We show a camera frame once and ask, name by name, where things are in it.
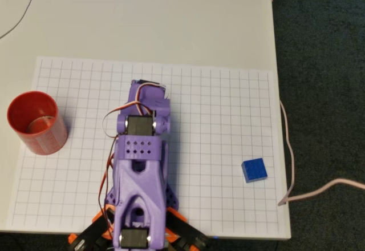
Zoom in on blue toy brick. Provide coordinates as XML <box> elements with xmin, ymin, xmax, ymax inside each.
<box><xmin>241</xmin><ymin>157</ymin><xmax>269</xmax><ymax>183</ymax></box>

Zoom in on red white black servo wires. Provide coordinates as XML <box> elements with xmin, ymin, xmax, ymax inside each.
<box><xmin>97</xmin><ymin>83</ymin><xmax>169</xmax><ymax>226</ymax></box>

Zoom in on white grid paper sheet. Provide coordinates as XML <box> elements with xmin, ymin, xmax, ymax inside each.
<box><xmin>5</xmin><ymin>56</ymin><xmax>279</xmax><ymax>232</ymax></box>

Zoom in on thin grey wire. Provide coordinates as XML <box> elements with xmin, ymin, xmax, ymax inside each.
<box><xmin>0</xmin><ymin>0</ymin><xmax>36</xmax><ymax>39</ymax></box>

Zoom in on pale pink cable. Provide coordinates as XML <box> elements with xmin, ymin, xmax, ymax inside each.
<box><xmin>270</xmin><ymin>0</ymin><xmax>365</xmax><ymax>207</ymax></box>

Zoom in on black orange table clamp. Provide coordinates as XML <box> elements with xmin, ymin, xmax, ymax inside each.
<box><xmin>67</xmin><ymin>210</ymin><xmax>115</xmax><ymax>251</ymax></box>
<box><xmin>164</xmin><ymin>207</ymin><xmax>209</xmax><ymax>251</ymax></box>

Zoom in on red cup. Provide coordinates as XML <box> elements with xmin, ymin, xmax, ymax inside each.
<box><xmin>6</xmin><ymin>91</ymin><xmax>68</xmax><ymax>156</ymax></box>

